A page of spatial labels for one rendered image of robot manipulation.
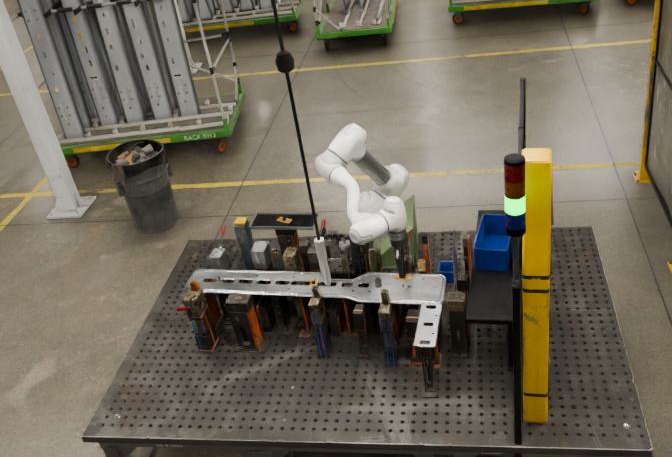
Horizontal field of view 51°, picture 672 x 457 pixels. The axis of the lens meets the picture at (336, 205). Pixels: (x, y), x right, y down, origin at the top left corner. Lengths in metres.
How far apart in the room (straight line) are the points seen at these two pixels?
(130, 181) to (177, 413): 2.88
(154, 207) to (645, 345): 3.94
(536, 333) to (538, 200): 0.62
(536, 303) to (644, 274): 2.49
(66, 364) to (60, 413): 0.46
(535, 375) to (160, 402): 1.81
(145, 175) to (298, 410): 3.14
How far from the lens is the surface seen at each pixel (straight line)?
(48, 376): 5.34
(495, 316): 3.32
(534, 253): 2.71
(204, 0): 10.94
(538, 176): 2.53
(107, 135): 7.78
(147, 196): 6.20
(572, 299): 3.94
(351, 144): 3.64
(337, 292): 3.58
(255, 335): 3.75
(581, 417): 3.38
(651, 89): 5.95
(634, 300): 5.07
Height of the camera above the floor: 3.23
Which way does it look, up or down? 32 degrees down
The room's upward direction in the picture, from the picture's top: 10 degrees counter-clockwise
